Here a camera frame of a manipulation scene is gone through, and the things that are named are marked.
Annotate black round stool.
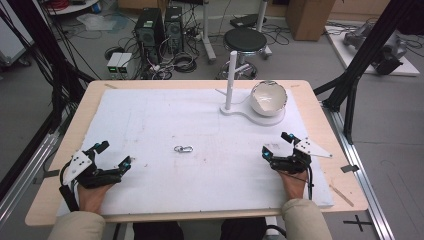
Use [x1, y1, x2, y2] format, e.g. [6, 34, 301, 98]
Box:
[219, 27, 269, 80]

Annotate person's right hand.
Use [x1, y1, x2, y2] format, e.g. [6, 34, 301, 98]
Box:
[279, 169, 310, 202]

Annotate white egg-shaped bowl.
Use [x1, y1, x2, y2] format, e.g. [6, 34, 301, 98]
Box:
[249, 80, 288, 118]

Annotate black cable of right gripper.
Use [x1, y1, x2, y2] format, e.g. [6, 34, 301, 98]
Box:
[278, 165, 315, 202]

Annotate white power supply box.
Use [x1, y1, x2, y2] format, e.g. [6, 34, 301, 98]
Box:
[106, 52, 134, 79]

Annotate white foam mat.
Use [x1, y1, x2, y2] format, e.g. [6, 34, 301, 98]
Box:
[57, 87, 335, 217]

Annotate person's left hand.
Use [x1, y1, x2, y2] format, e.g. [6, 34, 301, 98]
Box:
[77, 182, 116, 215]

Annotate black aluminium frame post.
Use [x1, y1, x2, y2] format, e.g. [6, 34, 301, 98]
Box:
[0, 0, 96, 134]
[313, 0, 424, 145]

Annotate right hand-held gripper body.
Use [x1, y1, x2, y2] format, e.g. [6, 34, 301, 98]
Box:
[270, 137, 333, 175]

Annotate white table leg stand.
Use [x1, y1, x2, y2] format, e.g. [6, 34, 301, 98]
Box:
[200, 0, 218, 64]

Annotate brown cardboard box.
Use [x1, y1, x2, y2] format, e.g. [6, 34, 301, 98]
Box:
[285, 0, 337, 42]

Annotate white stand with post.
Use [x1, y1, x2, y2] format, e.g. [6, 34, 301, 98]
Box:
[215, 50, 286, 127]

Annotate black computer tower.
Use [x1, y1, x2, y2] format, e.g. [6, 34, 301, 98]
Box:
[134, 7, 166, 64]
[164, 5, 185, 54]

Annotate person's legs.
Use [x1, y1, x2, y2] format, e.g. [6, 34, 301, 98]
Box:
[132, 217, 268, 240]

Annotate coiled black cables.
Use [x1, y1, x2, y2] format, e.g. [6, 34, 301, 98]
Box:
[171, 52, 198, 74]

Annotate white board with grey device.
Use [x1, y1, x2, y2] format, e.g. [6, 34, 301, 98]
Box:
[324, 21, 421, 78]

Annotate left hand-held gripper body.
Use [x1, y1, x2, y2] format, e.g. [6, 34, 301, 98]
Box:
[61, 149, 123, 189]

